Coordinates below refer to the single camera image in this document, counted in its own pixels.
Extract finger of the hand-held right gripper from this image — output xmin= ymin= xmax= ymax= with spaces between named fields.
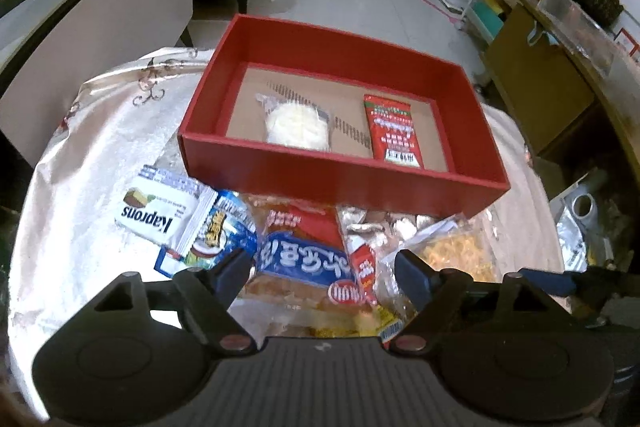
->
xmin=524 ymin=268 xmax=616 ymax=300

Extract white wafer packet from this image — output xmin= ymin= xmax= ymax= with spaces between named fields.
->
xmin=114 ymin=164 xmax=217 ymax=258

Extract white round pastry packet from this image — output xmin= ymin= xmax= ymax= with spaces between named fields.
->
xmin=255 ymin=93 xmax=333 ymax=152

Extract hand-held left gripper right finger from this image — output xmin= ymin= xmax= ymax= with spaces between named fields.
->
xmin=388 ymin=252 xmax=551 ymax=354

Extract silver foil bag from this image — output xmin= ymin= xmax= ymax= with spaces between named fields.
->
xmin=555 ymin=204 xmax=593 ymax=278

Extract blue white coconut packet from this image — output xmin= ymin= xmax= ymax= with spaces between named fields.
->
xmin=154 ymin=189 xmax=260 ymax=278

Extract red sachet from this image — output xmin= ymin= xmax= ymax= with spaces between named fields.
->
xmin=363 ymin=94 xmax=426 ymax=170

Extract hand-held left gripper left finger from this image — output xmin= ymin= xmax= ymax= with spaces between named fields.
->
xmin=95 ymin=250 xmax=257 ymax=355

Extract clear acrylic box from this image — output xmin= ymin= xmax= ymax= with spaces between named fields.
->
xmin=537 ymin=0 xmax=621 ymax=52

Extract white red snack packet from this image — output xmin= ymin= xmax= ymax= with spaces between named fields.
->
xmin=345 ymin=234 xmax=378 ymax=305

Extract silver foil wrapped candies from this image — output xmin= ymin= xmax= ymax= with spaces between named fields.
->
xmin=337 ymin=204 xmax=441 ymax=248

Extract clear packet yellow snack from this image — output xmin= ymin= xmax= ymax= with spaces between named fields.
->
xmin=377 ymin=214 xmax=498 ymax=313

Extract wooden cabinet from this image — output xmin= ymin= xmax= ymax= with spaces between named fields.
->
xmin=482 ymin=4 xmax=608 ymax=152

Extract blue label bread packet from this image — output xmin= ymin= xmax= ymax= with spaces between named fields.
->
xmin=240 ymin=194 xmax=371 ymax=308

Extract green yellow storage bins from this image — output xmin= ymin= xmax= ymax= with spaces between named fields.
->
xmin=472 ymin=0 xmax=506 ymax=42

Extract floral tablecloth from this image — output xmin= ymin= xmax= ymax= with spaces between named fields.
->
xmin=7 ymin=47 xmax=571 ymax=408

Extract red cardboard box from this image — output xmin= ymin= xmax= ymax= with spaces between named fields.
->
xmin=177 ymin=13 xmax=512 ymax=220

